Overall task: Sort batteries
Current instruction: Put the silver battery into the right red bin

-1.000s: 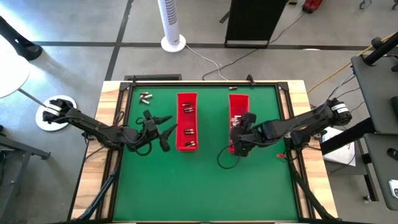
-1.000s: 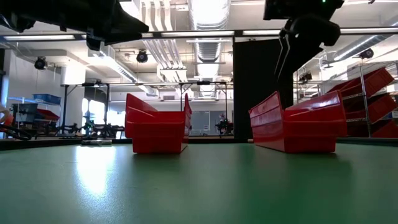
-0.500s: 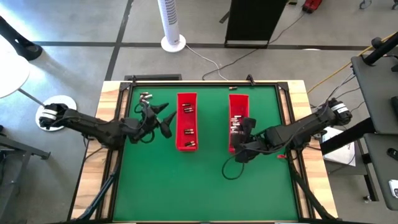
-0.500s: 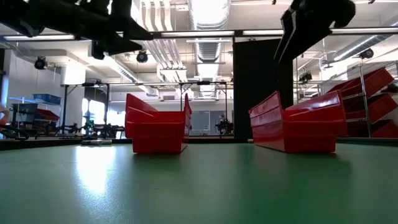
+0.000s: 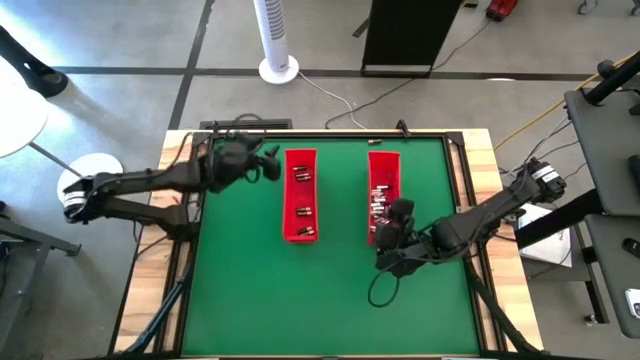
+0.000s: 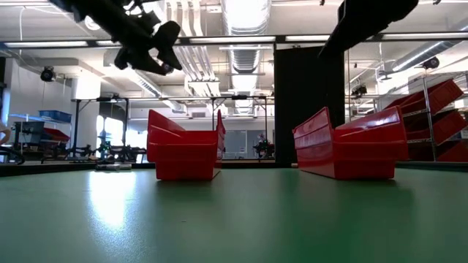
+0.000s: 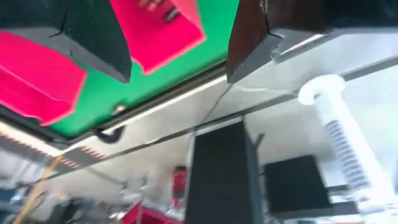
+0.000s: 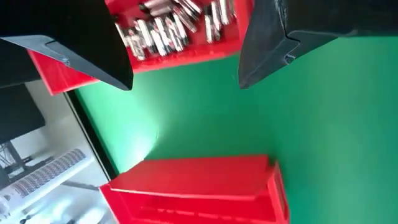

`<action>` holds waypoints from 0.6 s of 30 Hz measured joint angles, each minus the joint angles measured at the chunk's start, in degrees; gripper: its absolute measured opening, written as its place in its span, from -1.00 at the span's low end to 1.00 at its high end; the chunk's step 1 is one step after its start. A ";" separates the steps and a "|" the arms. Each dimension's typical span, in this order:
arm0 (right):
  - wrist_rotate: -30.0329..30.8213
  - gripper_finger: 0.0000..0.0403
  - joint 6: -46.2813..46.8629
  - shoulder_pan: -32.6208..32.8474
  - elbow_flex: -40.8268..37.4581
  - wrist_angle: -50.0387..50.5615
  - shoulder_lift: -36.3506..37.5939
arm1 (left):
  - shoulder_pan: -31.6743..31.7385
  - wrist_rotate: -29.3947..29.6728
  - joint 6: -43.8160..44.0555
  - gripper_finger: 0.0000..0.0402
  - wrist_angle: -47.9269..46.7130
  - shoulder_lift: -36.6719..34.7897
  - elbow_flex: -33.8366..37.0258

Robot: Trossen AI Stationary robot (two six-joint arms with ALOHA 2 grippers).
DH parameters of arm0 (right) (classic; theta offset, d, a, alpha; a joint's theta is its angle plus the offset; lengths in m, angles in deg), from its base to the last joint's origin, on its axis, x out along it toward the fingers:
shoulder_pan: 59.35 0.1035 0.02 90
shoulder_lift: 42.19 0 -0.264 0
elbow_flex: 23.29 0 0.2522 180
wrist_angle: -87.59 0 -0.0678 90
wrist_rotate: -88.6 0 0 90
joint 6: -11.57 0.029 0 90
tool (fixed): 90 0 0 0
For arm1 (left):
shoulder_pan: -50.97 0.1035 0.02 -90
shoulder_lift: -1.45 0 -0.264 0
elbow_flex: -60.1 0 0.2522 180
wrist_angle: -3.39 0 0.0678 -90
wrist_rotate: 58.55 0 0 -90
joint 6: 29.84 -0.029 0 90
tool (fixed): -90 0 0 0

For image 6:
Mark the black frame crossbar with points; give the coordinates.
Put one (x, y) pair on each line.
(219, 38)

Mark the ribbed silver ceiling duct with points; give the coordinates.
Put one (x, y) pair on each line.
(245, 58)

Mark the green table mat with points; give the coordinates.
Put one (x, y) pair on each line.
(234, 226)

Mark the red shelf bin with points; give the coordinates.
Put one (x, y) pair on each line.
(446, 126)
(435, 95)
(453, 153)

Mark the white ceiling pipe bundle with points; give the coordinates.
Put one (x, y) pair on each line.
(197, 62)

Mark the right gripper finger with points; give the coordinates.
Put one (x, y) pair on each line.
(340, 40)

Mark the red storage bin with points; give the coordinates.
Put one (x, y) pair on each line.
(56, 135)

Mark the red plastic bin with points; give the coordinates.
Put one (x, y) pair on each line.
(183, 160)
(351, 160)

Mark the grey slanted ceiling duct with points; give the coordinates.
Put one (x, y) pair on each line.
(420, 55)

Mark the background black frame workstation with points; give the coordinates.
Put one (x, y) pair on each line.
(76, 124)

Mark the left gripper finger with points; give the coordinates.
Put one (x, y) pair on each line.
(146, 64)
(168, 36)

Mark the thin vertical metal pole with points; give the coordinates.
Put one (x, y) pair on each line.
(347, 80)

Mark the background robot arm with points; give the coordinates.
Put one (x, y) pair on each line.
(264, 148)

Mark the background equipment cart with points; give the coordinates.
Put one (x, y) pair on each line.
(31, 128)

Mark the black partition panel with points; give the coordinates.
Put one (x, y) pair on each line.
(303, 109)

